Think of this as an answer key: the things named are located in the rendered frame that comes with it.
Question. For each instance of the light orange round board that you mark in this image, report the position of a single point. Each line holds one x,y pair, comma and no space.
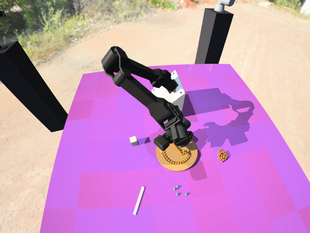
174,156

